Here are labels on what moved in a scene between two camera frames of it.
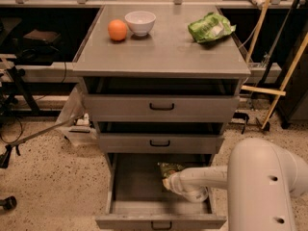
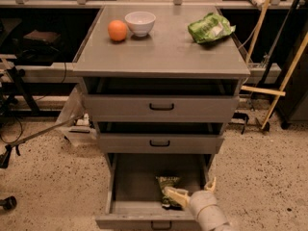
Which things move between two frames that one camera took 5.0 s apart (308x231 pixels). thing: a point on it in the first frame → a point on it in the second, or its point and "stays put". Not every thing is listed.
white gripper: [175, 182] → [201, 200]
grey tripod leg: [7, 150] stays put
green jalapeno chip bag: [166, 168] → [164, 181]
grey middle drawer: [161, 137] stays put
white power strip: [85, 120] stays put
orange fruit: [116, 30] stays put
